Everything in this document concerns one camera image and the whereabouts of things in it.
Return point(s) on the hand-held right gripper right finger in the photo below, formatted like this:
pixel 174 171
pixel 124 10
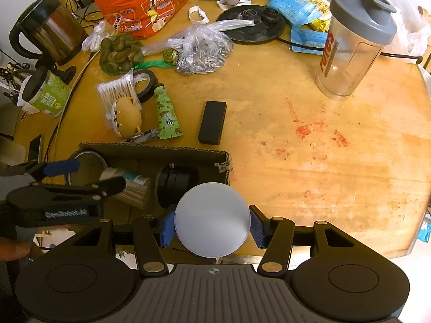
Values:
pixel 256 228

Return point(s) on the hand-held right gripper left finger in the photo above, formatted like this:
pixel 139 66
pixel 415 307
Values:
pixel 166 228

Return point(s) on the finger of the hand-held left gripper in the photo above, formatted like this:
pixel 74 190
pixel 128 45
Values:
pixel 62 168
pixel 101 186

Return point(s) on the beige toothpick jar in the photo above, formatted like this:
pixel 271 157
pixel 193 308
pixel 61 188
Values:
pixel 134 188

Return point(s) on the white lid jar orange label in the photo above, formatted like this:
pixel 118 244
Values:
pixel 212 218

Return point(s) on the brown cardboard box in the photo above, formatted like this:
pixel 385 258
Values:
pixel 141 161

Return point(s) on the black cylinder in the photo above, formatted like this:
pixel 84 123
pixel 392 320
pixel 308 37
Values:
pixel 175 181

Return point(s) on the green patterned tube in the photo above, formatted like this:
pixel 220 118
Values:
pixel 166 114

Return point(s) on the wooden desktop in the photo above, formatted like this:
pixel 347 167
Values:
pixel 303 175

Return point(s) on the person's left hand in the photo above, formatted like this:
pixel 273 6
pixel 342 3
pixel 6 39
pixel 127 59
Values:
pixel 15 248

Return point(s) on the black phone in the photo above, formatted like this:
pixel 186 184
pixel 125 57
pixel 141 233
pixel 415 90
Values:
pixel 36 148

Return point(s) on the yellow plush toy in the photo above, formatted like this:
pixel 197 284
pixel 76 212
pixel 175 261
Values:
pixel 126 117

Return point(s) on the green label jar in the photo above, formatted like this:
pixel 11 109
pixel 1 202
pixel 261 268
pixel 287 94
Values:
pixel 47 96

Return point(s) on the pack of cotton swabs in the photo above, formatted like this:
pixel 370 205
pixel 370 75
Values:
pixel 114 89

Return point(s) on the black tape roll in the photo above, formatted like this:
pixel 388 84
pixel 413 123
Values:
pixel 151 84

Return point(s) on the black rectangular case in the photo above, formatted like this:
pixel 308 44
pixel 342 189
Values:
pixel 212 122

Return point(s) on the green net bag of chestnuts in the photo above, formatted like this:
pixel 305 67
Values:
pixel 118 52

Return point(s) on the white knotted plastic bag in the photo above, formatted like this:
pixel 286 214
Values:
pixel 96 37

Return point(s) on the steel electric kettle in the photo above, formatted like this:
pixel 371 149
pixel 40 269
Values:
pixel 54 30

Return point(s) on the gold foil candy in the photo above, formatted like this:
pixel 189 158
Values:
pixel 171 56

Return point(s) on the clear bag of sunflower seeds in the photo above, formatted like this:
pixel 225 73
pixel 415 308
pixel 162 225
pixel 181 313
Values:
pixel 202 53

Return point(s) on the black power adapter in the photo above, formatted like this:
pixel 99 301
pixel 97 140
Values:
pixel 84 0

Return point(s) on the orange snack bag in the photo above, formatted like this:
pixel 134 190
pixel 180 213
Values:
pixel 141 0

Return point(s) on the white band loop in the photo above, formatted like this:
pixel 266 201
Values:
pixel 193 15
pixel 222 5

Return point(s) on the blue snack packet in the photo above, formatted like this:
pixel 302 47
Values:
pixel 293 5
pixel 308 40

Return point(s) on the clear shaker bottle grey lid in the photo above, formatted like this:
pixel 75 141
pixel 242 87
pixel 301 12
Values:
pixel 350 53

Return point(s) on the black kettle base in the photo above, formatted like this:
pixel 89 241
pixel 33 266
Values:
pixel 249 27

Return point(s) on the yellow snack packet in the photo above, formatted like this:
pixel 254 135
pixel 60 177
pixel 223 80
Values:
pixel 318 13

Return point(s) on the clear plastic bag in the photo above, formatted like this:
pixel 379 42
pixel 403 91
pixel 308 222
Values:
pixel 410 37

